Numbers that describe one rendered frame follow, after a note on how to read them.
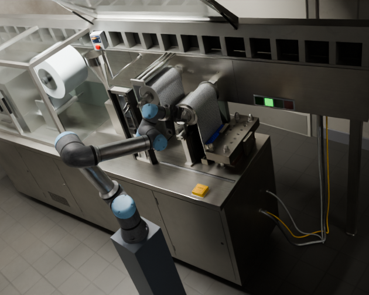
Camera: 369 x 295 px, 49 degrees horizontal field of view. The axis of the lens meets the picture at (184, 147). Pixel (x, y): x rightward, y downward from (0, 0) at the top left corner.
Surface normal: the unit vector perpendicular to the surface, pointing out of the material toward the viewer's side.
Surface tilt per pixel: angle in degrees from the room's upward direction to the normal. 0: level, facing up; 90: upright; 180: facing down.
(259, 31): 90
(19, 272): 0
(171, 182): 0
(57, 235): 0
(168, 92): 92
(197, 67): 90
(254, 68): 90
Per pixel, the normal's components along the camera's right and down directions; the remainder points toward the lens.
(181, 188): -0.22, -0.77
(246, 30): -0.53, 0.61
